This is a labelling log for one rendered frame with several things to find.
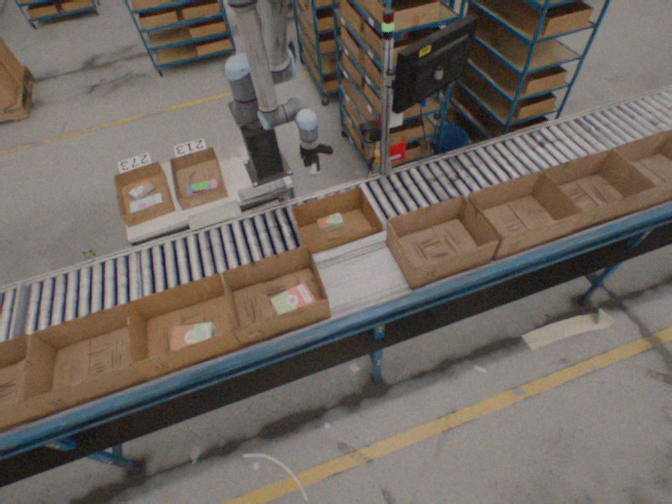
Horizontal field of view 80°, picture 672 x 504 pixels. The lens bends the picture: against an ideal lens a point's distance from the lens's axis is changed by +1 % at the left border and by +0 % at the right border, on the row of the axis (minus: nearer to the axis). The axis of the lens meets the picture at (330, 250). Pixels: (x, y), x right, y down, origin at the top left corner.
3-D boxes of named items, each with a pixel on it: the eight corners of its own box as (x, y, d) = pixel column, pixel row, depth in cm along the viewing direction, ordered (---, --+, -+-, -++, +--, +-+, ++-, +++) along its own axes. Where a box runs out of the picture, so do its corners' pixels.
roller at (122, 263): (128, 257, 224) (124, 252, 220) (131, 338, 194) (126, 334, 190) (119, 260, 224) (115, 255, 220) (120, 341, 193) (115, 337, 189)
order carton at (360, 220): (361, 207, 225) (360, 186, 212) (382, 245, 208) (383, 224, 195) (295, 228, 220) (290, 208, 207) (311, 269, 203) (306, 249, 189)
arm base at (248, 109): (229, 103, 221) (224, 87, 213) (262, 93, 224) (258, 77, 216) (238, 123, 211) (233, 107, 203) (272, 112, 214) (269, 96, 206)
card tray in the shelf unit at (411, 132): (365, 115, 310) (365, 104, 302) (402, 106, 314) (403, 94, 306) (384, 146, 287) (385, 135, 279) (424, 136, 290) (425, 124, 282)
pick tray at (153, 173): (165, 172, 258) (158, 160, 250) (176, 211, 236) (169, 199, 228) (121, 187, 253) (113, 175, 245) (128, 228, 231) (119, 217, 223)
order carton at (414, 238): (458, 218, 198) (464, 193, 185) (490, 263, 181) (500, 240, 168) (384, 241, 193) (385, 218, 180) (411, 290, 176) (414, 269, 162)
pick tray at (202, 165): (218, 158, 262) (213, 146, 254) (229, 197, 239) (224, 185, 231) (175, 171, 258) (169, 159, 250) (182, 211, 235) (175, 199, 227)
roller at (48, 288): (57, 279, 219) (51, 274, 215) (48, 365, 189) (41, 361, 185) (48, 282, 219) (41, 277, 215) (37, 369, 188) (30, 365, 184)
